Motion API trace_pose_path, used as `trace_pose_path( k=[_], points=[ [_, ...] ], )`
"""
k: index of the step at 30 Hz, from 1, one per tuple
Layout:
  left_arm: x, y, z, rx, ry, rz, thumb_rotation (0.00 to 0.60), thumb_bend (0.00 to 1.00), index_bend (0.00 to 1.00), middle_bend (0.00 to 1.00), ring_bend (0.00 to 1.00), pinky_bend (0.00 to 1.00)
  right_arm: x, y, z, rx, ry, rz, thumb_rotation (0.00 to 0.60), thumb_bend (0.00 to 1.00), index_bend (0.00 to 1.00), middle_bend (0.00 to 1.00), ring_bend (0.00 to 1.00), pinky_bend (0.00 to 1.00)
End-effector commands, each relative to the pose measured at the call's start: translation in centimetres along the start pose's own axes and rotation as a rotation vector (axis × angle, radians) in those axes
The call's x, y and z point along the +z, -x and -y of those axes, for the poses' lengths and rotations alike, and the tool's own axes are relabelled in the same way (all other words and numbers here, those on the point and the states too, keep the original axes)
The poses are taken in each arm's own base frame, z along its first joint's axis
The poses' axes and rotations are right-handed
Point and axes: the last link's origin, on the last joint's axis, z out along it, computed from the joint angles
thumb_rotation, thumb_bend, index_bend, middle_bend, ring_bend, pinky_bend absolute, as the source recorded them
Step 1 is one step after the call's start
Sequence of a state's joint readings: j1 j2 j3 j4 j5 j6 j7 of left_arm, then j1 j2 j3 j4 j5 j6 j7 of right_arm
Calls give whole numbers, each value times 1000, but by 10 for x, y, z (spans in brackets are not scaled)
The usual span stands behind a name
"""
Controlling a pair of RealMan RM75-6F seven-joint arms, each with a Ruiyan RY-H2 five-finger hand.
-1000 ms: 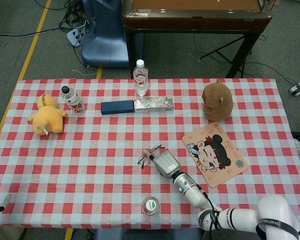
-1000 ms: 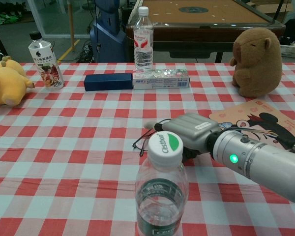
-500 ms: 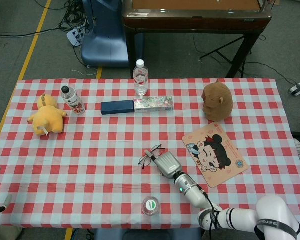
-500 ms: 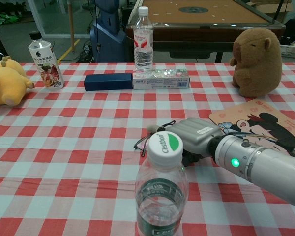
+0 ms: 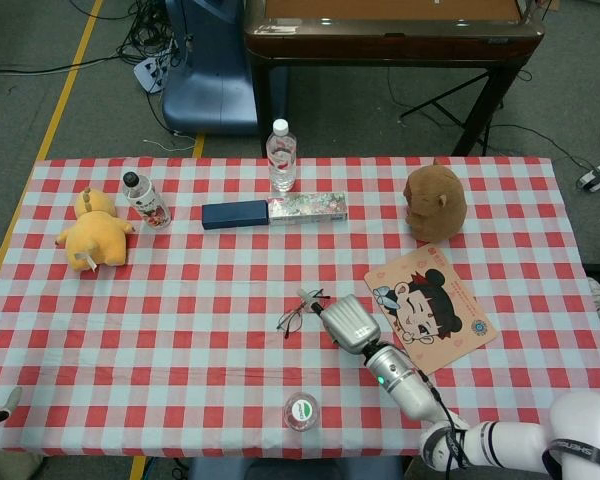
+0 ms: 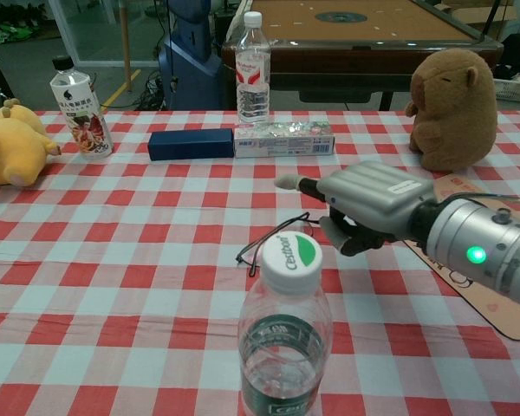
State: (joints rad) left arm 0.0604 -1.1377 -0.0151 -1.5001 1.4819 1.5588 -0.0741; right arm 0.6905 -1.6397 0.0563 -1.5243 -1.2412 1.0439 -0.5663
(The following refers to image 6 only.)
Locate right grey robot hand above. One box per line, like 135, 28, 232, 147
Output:
273, 160, 435, 257

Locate thin black wire eyeglasses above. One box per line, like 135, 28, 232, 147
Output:
235, 211, 321, 279

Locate white toothpaste box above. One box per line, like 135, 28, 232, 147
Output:
233, 120, 335, 159

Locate brown capybara plush toy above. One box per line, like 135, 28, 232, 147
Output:
405, 48, 499, 172

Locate brown wooden game table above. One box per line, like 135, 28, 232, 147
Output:
221, 0, 504, 111

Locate tall clear bottle red label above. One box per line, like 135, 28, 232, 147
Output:
235, 11, 272, 126

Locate clear bottle green label white cap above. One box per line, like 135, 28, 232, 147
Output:
237, 232, 334, 416

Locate white plastic basket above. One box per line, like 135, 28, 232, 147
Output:
493, 78, 520, 105

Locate cartoon girl mouse pad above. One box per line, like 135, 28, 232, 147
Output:
400, 172, 520, 341

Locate dark blue rectangular box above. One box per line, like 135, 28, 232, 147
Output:
147, 127, 236, 162

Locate blue machine stand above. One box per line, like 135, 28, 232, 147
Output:
158, 0, 224, 111

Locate red white checkered tablecloth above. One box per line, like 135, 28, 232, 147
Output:
0, 109, 520, 416

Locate white drink bottle black cap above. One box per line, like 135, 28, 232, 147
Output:
49, 56, 115, 159

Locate yellow plush toy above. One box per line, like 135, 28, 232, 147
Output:
0, 98, 62, 187

